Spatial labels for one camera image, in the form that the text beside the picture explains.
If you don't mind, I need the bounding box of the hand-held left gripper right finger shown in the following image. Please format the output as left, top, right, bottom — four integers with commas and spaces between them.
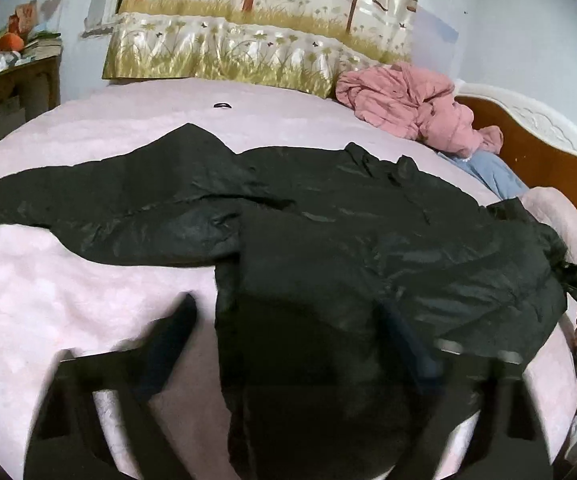
378, 304, 554, 480

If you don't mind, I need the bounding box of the black jacket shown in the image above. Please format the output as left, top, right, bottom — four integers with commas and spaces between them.
0, 122, 569, 480

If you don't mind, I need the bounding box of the tree print curtain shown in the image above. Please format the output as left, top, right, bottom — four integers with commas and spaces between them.
102, 0, 424, 100

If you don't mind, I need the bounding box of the blue pillow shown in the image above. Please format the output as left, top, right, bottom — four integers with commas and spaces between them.
435, 150, 531, 201

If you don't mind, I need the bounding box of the pink bed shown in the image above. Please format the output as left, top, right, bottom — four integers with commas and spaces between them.
0, 77, 577, 480

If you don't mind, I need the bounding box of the stack of books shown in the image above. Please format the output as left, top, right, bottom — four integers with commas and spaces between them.
21, 32, 62, 60

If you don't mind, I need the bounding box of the white and wooden headboard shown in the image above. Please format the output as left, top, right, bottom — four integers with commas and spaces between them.
453, 80, 577, 261

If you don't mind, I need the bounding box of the wooden desk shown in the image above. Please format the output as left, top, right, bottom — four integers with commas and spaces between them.
0, 55, 62, 161

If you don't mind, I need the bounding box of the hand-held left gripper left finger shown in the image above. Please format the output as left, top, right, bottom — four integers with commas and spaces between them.
23, 292, 199, 480

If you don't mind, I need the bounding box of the pink pillow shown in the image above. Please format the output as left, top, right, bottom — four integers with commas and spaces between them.
521, 187, 577, 271

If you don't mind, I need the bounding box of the pink quilt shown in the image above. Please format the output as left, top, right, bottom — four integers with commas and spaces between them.
335, 61, 504, 156

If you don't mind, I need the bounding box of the orange paper bag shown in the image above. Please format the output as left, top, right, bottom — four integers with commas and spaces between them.
8, 2, 39, 36

